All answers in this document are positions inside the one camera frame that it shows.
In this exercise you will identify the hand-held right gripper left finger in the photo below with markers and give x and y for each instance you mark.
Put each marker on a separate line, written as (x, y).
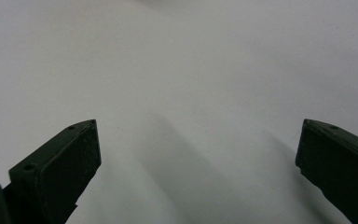
(59, 174)

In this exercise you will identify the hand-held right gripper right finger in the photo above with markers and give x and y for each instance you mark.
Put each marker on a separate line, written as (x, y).
(338, 168)

